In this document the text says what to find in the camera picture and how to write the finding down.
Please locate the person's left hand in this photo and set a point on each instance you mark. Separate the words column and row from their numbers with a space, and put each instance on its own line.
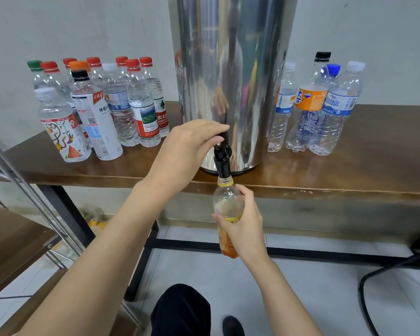
column 182, row 157

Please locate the person's right hand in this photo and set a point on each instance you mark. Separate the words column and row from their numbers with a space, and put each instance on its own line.
column 250, row 234

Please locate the yellow label plastic bottle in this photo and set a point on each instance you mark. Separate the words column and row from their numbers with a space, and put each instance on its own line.
column 227, row 199

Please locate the white-cap blue-label bottle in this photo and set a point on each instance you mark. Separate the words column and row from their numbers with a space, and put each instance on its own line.
column 120, row 108

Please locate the stainless steel water dispenser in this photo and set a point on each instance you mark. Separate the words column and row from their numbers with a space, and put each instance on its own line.
column 227, row 66

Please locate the green red label plastic bottle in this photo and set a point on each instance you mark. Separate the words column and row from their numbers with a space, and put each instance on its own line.
column 121, row 60

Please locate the slim blue label plastic bottle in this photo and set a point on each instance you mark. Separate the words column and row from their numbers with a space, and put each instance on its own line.
column 283, row 101

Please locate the white patterned label plastic bottle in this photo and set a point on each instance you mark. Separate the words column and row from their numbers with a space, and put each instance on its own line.
column 63, row 133

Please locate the orange cap clear plastic bottle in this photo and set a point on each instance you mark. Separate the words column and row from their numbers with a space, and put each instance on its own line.
column 79, row 65

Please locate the orange label black cap bottle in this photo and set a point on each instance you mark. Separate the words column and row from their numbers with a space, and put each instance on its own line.
column 309, row 98

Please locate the white cap blue label bottle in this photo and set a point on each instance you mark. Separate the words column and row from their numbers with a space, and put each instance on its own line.
column 338, row 105

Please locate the green label plastic water bottle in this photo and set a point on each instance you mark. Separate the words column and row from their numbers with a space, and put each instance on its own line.
column 35, row 70

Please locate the blue cap plastic bottle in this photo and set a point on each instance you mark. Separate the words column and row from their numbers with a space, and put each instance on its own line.
column 333, row 69

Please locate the wooden metal shelf rack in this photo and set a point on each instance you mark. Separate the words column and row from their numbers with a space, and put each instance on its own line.
column 7, row 252

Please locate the person's right forearm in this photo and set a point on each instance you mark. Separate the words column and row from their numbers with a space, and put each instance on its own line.
column 287, row 301

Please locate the person's left forearm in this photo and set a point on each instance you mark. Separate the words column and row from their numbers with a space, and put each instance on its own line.
column 91, row 269

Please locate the person's black shoe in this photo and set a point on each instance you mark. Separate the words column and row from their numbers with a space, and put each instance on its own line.
column 233, row 326

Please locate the person's black trouser leg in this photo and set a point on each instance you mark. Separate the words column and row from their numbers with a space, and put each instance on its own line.
column 182, row 311

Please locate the yellow debris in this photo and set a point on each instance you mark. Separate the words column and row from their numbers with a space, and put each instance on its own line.
column 96, row 220

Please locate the black metal table frame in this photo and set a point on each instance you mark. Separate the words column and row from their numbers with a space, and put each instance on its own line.
column 315, row 249

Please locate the wooden stool with black frame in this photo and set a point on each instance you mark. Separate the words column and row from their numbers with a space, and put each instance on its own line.
column 397, row 276

